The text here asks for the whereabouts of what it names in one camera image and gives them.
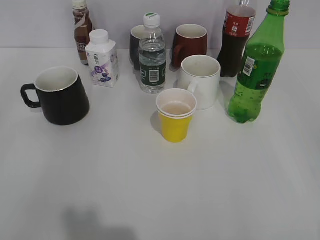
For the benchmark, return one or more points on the black ceramic mug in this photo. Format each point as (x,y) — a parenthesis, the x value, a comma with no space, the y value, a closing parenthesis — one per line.
(60,93)

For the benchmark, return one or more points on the green plastic soda bottle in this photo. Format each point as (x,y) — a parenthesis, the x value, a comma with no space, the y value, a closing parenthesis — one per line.
(262,56)

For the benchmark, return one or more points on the white ceramic mug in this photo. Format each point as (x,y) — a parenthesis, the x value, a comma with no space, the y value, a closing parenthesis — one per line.
(200,75)

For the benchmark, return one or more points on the dark red mug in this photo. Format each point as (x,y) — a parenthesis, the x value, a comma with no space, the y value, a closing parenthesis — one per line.
(189,40)

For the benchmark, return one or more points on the dark grey mug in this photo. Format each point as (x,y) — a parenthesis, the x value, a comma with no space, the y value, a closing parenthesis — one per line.
(135,36)

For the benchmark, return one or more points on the yellow paper cup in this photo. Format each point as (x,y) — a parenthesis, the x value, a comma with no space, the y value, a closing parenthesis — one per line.
(175,108)

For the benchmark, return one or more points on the clear water bottle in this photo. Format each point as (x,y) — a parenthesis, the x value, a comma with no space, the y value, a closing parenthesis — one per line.
(152,55)

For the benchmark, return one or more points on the brown coffee drink bottle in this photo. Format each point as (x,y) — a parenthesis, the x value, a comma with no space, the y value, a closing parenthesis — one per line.
(82,28)

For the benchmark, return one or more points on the cola bottle red label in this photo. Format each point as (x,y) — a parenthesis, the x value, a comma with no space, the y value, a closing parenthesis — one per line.
(237,27)

